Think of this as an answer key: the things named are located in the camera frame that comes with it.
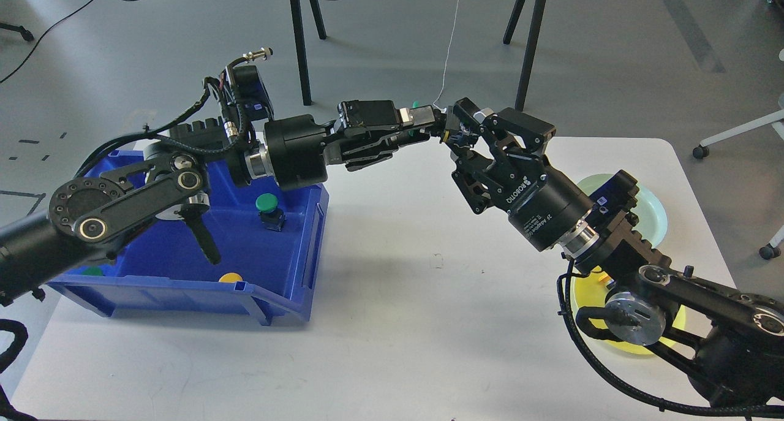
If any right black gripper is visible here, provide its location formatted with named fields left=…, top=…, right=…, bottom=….
left=440, top=97, right=592, bottom=251

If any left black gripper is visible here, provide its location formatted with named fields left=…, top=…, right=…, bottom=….
left=263, top=100, right=431, bottom=191

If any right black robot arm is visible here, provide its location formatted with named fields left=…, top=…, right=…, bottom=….
left=439, top=98, right=783, bottom=419

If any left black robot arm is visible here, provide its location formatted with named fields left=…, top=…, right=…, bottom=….
left=2, top=48, right=445, bottom=325

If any yellow plate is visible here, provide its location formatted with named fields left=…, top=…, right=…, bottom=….
left=571, top=267, right=654, bottom=357

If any light green plate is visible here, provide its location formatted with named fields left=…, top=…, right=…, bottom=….
left=577, top=173, right=668, bottom=248

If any yellow button front edge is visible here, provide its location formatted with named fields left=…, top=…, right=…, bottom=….
left=218, top=272, right=244, bottom=283

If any green button front corner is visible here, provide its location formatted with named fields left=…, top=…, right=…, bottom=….
left=81, top=267, right=104, bottom=276

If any blue plastic bin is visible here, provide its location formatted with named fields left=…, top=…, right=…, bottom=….
left=50, top=161, right=330, bottom=325

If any black tripod left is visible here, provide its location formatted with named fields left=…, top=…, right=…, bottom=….
left=289, top=0, right=327, bottom=106

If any black tripod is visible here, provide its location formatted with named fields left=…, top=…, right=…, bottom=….
left=502, top=0, right=546, bottom=111
left=289, top=0, right=327, bottom=106

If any black tripod right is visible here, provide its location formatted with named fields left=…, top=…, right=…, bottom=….
left=502, top=0, right=546, bottom=111

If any white office chair base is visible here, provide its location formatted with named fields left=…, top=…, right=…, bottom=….
left=693, top=93, right=784, bottom=261

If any white cable with plug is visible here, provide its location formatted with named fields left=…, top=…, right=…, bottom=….
left=432, top=0, right=466, bottom=110

